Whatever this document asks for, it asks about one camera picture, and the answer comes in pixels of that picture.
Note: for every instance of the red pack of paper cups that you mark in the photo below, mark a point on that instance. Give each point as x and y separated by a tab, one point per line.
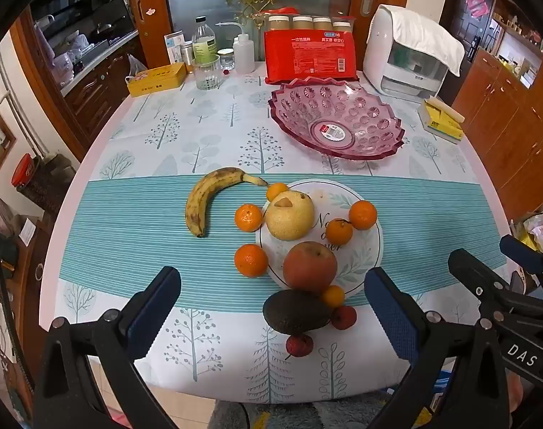
311	56

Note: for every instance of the pink glass fruit bowl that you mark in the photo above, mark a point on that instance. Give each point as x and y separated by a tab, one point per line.
298	111

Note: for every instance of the wooden side cabinet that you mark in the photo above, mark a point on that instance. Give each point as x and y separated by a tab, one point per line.
521	143

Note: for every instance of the red lidded bucket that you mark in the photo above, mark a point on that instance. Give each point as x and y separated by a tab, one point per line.
22	170

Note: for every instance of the red plastic object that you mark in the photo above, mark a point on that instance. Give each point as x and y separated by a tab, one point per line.
284	10

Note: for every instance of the small red fruit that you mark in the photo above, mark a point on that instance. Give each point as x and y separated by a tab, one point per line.
299	345
344	317

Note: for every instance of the yellow pear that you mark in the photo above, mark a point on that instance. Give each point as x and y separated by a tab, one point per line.
291	221

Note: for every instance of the yellow tissue pack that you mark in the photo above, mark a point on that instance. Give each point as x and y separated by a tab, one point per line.
441	120

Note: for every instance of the red apple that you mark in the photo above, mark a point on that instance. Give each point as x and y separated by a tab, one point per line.
309	266

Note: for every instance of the small glass jar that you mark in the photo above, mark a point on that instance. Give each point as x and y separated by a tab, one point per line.
226	59

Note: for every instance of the clear drinking glass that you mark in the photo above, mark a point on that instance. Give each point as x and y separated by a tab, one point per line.
207	73

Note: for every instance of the pale purple plastic bag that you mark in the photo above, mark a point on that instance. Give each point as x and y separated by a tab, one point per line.
68	58

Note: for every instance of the white paper note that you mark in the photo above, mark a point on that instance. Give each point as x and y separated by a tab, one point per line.
28	231

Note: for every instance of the small metal can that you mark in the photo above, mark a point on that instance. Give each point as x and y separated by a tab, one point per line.
187	53

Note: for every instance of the orange tangerine with stem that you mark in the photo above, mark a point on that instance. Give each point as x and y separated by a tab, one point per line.
339	232

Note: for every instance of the glass bottle with green label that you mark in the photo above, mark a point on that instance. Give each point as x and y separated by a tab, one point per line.
204	40

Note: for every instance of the white cloth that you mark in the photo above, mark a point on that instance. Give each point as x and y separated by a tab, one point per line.
432	35

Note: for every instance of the person's right hand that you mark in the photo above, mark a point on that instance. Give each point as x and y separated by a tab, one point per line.
517	393

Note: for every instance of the yellow box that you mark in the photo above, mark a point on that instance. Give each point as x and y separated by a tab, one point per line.
157	79

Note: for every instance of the white squeeze bottle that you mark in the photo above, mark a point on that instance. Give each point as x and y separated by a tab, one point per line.
243	53

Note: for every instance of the tree-print tablecloth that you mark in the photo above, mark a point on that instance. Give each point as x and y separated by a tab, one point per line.
141	241

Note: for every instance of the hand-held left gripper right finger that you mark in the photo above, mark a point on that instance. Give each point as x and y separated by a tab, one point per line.
394	317

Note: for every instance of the spotted yellow banana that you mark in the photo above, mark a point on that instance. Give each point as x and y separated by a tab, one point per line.
200	201

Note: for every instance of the round white leaf-print mat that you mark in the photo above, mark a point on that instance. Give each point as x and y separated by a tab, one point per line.
360	254

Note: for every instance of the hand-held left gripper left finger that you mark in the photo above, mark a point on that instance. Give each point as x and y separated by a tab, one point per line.
157	308

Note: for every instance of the white countertop appliance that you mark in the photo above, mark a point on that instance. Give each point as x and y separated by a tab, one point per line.
378	53

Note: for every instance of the white and blue carton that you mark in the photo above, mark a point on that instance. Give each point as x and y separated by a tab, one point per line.
174	47

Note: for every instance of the clear plastic bag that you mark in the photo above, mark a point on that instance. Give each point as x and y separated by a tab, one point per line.
135	65

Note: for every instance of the red wall decoration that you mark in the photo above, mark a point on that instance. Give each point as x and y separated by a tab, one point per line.
477	4

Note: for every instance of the dark avocado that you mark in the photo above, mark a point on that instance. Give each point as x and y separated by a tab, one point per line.
293	313

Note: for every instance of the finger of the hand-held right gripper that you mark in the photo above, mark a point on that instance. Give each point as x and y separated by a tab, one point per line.
499	286
524	252

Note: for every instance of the small yellow-orange citrus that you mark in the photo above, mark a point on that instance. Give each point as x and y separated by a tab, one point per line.
333	297

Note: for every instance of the wooden kitchen base cabinet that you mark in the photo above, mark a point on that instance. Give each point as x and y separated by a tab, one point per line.
97	89

